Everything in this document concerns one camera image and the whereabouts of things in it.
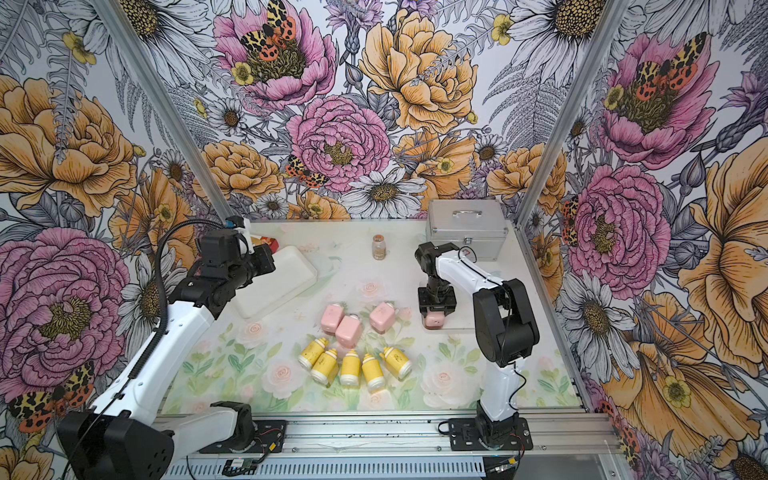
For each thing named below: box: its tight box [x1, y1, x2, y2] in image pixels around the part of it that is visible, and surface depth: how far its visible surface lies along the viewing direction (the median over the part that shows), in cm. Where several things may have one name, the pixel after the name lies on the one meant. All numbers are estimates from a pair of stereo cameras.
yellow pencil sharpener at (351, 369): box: [340, 349, 361, 386], surface depth 80 cm
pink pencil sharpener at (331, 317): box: [321, 303, 344, 335], surface depth 90 cm
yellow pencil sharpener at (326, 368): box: [310, 348, 339, 388], surface depth 80 cm
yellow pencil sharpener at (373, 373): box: [362, 353, 386, 393], surface depth 80 cm
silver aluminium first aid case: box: [426, 199, 509, 261], surface depth 104 cm
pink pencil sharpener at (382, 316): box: [370, 302, 396, 334], surface depth 91 cm
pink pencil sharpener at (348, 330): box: [335, 314, 362, 349], surface depth 88 cm
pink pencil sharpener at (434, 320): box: [425, 311, 445, 330], surface depth 90 cm
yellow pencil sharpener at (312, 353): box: [298, 337, 329, 370], surface depth 81 cm
